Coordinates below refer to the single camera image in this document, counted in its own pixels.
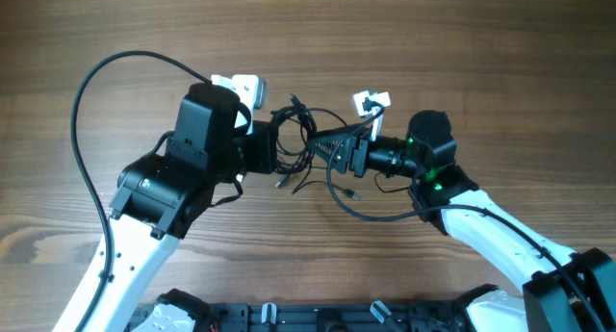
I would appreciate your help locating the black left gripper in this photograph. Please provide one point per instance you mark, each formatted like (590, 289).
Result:
(263, 147)

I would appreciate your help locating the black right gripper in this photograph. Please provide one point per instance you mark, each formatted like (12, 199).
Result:
(359, 156)

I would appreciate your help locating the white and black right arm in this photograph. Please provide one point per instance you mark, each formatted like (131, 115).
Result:
(561, 289)

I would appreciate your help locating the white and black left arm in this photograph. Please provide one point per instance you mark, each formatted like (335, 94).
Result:
(159, 196)

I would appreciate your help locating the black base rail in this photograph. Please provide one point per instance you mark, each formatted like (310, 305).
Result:
(417, 316)

